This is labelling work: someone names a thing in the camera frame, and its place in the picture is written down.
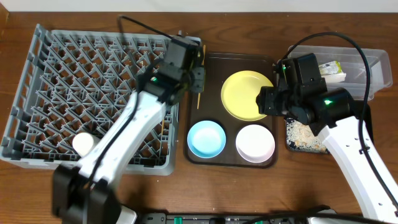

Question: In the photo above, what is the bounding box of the white napkin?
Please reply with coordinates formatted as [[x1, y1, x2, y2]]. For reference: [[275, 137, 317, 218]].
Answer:
[[322, 72, 346, 83]]

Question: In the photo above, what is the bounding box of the green yellow snack wrapper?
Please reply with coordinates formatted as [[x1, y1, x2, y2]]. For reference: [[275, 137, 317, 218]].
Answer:
[[318, 61, 342, 75]]

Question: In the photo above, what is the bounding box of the pink white bowl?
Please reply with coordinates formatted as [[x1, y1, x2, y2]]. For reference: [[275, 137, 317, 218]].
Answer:
[[235, 124, 275, 164]]

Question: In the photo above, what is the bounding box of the white paper cup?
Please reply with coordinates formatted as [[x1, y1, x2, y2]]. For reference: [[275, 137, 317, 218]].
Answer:
[[72, 133, 100, 157]]

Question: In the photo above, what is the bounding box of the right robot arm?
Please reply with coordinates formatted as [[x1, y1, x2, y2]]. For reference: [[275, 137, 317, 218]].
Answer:
[[256, 54, 397, 223]]

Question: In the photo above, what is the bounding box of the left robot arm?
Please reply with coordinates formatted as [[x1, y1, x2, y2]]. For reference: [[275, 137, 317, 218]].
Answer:
[[52, 35, 205, 223]]

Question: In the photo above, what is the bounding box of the black waste tray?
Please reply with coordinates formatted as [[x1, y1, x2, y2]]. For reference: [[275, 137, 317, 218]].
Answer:
[[285, 99, 376, 155]]

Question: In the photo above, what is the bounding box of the grey dishwasher rack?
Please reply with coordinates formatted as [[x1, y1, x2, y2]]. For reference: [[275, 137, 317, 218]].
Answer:
[[1, 25, 169, 169]]

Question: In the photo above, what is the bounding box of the dark brown tray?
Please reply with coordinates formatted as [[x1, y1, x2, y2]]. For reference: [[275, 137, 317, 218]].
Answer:
[[184, 52, 278, 169]]

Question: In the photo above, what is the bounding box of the rice and nuts pile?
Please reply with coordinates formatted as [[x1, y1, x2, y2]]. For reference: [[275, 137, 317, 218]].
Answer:
[[285, 118, 329, 154]]

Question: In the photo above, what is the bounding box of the clear plastic bin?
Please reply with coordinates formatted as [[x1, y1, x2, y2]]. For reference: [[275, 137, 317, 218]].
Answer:
[[289, 45, 393, 100]]

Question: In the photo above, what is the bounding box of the yellow plate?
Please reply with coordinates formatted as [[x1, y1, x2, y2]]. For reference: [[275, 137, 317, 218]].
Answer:
[[221, 70, 274, 121]]

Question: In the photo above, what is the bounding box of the light blue bowl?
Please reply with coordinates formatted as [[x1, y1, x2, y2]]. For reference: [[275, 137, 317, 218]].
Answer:
[[187, 120, 226, 159]]

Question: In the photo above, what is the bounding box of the black equipment bar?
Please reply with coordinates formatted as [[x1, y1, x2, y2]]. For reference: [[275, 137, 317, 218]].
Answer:
[[124, 205, 398, 224]]

